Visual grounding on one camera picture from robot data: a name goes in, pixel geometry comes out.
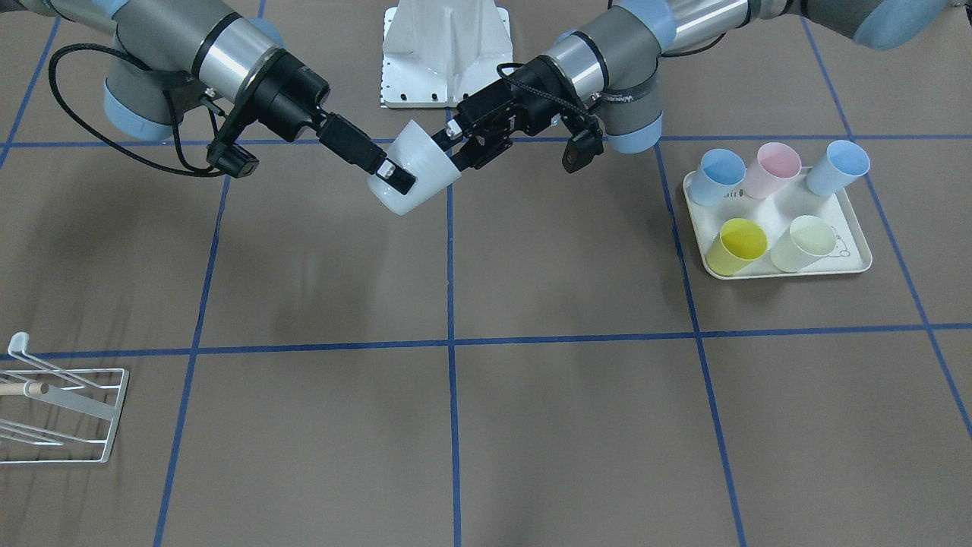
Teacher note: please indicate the cream plastic tray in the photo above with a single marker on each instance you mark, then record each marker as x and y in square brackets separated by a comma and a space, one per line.
[852, 253]

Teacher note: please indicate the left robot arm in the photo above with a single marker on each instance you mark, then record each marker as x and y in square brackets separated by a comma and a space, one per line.
[602, 82]

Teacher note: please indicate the pink cup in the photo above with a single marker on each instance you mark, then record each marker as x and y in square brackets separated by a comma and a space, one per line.
[776, 164]

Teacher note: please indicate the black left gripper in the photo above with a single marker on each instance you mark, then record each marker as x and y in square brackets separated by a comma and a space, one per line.
[531, 83]

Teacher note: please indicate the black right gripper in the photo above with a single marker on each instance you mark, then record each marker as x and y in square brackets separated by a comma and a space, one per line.
[292, 95]

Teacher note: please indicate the light blue cup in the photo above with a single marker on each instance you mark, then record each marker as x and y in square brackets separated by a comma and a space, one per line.
[843, 163]
[719, 173]

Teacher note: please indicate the yellow cup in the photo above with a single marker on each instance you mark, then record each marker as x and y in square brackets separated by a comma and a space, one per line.
[738, 243]

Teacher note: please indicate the pale cream cup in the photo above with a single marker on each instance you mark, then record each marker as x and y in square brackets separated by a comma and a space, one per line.
[807, 240]

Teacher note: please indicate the white grey cup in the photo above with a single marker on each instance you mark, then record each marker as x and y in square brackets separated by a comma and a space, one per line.
[417, 153]

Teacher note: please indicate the white wire cup rack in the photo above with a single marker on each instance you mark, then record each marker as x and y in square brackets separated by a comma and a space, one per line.
[57, 416]

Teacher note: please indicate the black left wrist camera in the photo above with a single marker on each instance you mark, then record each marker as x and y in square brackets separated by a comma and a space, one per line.
[585, 143]

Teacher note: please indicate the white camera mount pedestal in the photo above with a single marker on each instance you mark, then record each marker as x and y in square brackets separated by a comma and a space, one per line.
[437, 53]

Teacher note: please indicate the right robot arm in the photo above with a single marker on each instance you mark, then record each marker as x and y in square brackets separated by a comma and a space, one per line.
[169, 57]

